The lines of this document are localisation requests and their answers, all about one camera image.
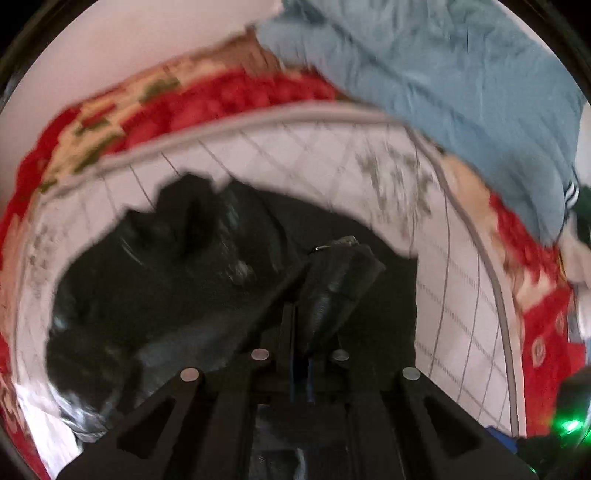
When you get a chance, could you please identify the white quilted floral mat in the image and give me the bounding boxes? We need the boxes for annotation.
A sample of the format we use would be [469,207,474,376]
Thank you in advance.
[9,104,527,480]

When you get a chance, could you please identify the red floral blanket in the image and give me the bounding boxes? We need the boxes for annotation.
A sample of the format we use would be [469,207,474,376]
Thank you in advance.
[0,34,587,480]

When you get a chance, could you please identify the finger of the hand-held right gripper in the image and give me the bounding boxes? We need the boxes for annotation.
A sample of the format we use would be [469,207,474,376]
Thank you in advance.
[485,427,518,455]

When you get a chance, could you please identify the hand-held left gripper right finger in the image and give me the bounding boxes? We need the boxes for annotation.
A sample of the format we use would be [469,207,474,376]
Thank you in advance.
[302,348,536,480]

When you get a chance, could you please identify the green white striped garment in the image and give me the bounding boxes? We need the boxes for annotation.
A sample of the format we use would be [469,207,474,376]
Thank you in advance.
[561,178,591,217]

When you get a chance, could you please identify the black garment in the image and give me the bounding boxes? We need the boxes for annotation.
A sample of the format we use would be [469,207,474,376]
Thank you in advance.
[46,173,419,480]

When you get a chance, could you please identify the white fluffy cloth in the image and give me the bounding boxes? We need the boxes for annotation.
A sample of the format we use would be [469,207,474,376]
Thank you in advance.
[556,210,591,287]

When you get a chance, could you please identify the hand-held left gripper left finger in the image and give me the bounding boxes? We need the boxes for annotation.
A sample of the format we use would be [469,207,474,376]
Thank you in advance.
[55,302,298,480]

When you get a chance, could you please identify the light blue duvet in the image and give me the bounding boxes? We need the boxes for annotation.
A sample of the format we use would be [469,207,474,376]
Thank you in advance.
[256,0,589,245]

